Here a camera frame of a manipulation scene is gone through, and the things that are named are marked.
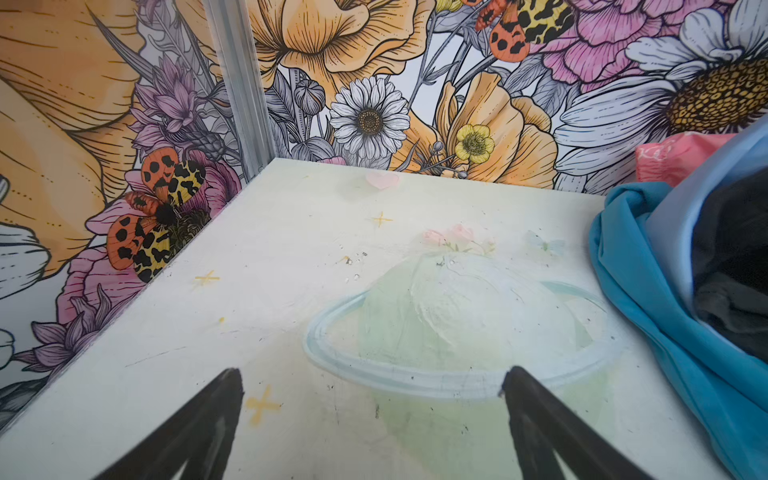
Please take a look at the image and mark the pink patterned cloth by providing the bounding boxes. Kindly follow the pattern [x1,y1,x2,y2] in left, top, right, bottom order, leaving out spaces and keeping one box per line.
[635,132,735,187]

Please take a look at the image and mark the aluminium corner post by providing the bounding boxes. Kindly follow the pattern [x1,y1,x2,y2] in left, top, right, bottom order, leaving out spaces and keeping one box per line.
[203,1,277,181]

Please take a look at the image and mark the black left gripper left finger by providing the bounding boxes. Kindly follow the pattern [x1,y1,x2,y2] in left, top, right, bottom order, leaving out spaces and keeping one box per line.
[97,368,244,479]

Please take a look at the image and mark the light blue satin cloth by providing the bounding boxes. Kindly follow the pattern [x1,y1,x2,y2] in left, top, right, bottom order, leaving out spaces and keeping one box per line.
[644,113,768,319]

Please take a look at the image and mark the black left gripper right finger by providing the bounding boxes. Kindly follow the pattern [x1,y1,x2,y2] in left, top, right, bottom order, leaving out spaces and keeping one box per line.
[500,366,650,479]

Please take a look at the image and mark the dark grey cloth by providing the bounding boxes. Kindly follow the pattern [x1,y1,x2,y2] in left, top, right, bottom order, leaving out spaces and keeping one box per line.
[692,169,767,361]

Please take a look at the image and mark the teal cloth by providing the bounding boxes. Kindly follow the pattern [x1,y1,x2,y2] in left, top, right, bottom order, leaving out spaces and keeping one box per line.
[588,183,767,479]

